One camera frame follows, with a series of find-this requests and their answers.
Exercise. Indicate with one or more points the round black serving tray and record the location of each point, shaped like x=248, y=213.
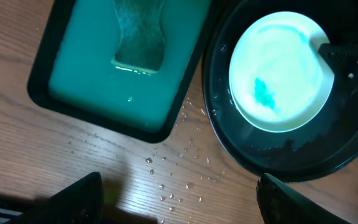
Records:
x=322, y=146

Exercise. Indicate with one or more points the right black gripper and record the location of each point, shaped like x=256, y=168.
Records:
x=343, y=61

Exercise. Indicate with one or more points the rectangular green water tray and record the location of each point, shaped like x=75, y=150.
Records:
x=75, y=72

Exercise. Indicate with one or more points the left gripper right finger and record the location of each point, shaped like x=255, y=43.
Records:
x=280, y=204

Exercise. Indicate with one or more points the mint green plate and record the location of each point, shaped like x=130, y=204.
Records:
x=277, y=78

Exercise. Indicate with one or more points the green scrubbing sponge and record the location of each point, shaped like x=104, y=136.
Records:
x=142, y=41

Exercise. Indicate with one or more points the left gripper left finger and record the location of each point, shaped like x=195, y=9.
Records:
x=81, y=202

